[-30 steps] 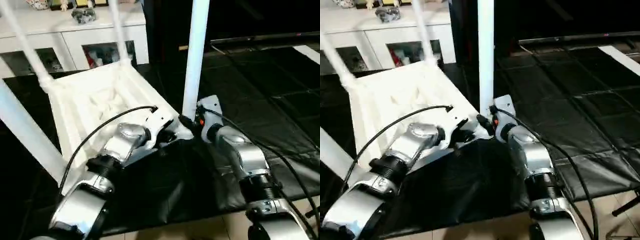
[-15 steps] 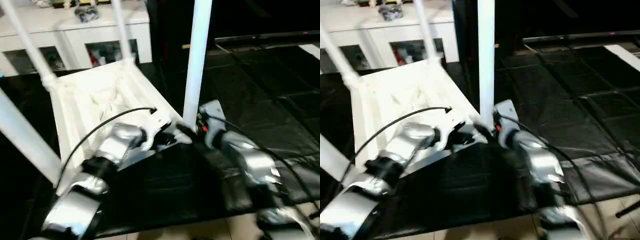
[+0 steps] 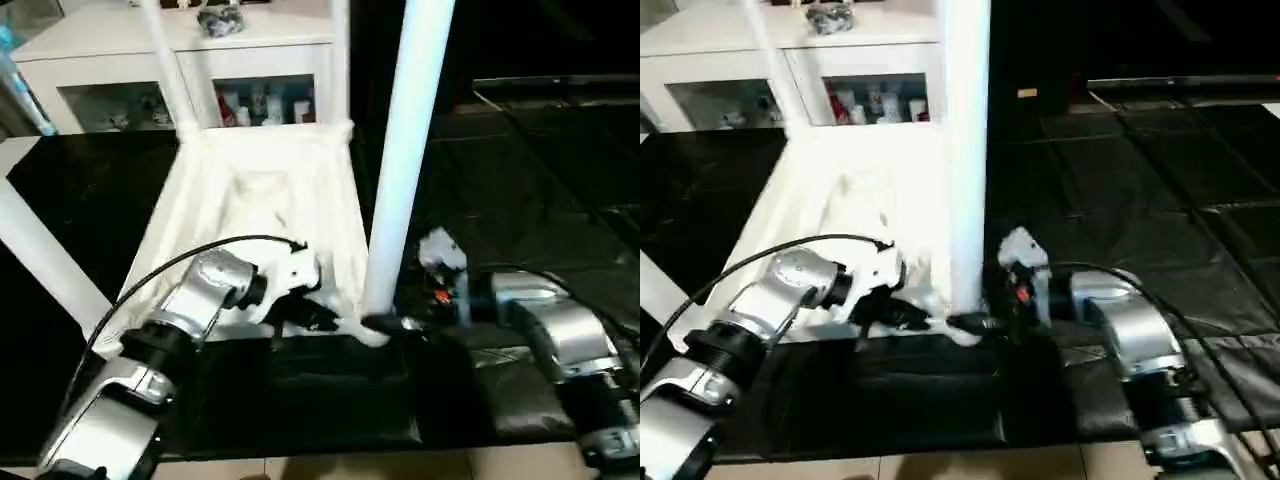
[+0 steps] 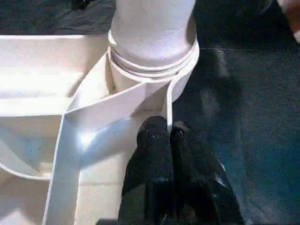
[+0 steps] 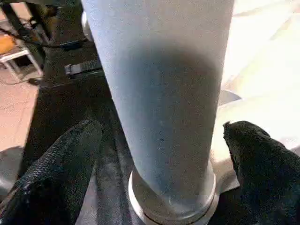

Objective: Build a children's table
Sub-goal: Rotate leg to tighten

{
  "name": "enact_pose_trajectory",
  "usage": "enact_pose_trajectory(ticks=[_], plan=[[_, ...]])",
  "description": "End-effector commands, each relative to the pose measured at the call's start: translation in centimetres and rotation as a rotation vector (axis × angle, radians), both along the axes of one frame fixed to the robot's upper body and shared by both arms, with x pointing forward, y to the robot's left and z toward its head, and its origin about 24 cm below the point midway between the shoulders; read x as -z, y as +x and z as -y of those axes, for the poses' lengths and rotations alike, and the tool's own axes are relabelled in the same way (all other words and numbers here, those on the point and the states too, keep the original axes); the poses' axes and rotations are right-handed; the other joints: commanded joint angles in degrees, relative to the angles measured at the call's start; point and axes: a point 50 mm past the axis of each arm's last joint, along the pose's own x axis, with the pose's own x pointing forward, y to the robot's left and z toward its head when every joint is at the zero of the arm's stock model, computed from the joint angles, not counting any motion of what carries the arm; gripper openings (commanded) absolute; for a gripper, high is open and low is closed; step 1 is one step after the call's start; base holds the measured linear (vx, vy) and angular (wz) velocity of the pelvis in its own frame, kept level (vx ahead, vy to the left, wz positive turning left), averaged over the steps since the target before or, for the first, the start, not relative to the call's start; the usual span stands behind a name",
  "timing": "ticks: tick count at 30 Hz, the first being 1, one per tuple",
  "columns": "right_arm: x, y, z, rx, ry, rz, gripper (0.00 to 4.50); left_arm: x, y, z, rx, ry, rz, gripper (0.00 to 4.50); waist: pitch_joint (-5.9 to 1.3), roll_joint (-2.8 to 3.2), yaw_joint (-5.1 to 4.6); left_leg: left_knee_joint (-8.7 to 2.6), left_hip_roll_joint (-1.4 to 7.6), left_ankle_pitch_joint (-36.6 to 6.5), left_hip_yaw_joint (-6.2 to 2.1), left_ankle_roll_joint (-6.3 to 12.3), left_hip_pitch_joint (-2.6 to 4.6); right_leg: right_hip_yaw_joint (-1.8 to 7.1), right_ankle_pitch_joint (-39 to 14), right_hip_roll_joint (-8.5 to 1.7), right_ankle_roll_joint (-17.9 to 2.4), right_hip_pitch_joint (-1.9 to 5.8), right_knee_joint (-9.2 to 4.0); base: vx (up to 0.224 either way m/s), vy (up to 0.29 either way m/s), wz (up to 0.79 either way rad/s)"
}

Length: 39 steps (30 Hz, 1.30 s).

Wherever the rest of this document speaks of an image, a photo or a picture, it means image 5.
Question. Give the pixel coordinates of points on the white plastic table leg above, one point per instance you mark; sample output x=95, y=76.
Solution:
x=164, y=93

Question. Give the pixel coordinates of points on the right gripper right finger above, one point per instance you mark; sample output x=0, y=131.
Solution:
x=267, y=178

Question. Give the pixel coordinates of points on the black work mat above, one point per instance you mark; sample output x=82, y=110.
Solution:
x=61, y=103

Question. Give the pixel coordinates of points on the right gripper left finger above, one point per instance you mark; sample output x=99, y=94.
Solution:
x=51, y=183

